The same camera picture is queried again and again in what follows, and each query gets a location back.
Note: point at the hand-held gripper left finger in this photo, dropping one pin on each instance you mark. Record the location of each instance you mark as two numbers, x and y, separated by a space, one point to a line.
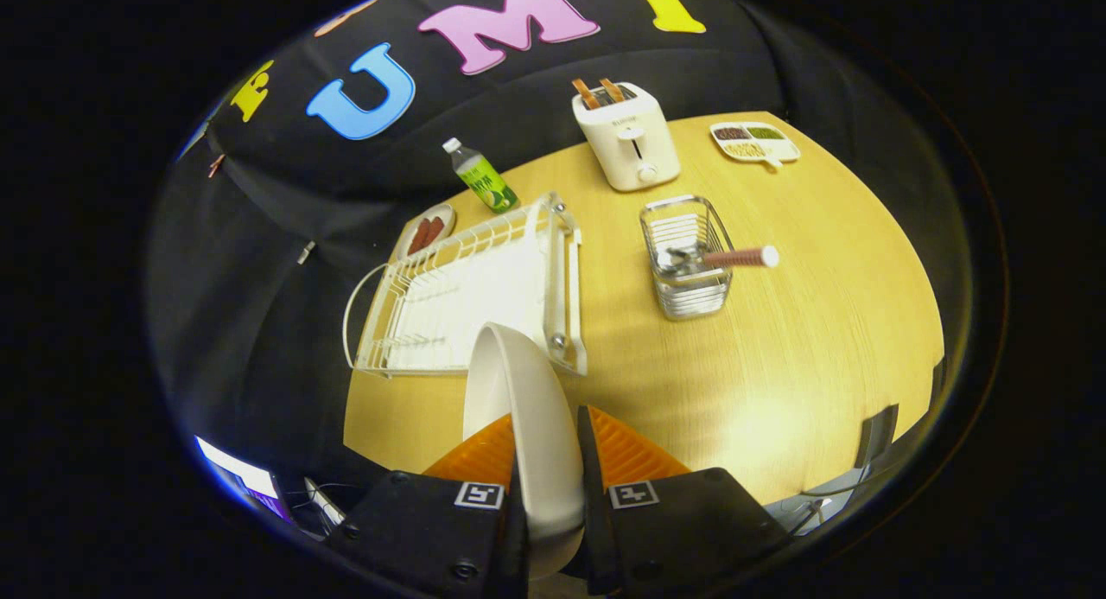
415 530

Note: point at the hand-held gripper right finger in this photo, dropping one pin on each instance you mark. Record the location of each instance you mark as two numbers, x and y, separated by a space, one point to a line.
589 461

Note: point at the white round plate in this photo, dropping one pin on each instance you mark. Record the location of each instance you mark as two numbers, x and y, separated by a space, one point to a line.
536 426

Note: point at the white dish rack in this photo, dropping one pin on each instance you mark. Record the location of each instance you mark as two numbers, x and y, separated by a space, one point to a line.
467 296

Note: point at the small grey plate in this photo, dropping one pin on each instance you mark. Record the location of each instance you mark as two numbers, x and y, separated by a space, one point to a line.
448 217

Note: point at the white divided snack dish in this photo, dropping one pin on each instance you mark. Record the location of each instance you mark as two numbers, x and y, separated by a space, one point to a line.
752 143

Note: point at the lit monitor screen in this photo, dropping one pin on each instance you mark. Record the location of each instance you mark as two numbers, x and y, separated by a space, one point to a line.
246 478

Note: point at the dark grey panel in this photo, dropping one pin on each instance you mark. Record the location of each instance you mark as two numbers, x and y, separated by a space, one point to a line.
877 443

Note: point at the silver clip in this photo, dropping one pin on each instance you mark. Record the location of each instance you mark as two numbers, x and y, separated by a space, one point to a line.
306 252

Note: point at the green-label drink bottle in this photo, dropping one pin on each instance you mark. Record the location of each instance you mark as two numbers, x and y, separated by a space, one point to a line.
484 180

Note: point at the white toaster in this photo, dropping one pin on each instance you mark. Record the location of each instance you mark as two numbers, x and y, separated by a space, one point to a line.
635 154

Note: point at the brown toast slice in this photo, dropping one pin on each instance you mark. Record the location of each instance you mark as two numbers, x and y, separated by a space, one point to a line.
586 94
613 90

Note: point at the pink clip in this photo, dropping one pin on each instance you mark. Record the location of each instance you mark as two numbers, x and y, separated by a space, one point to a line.
216 166

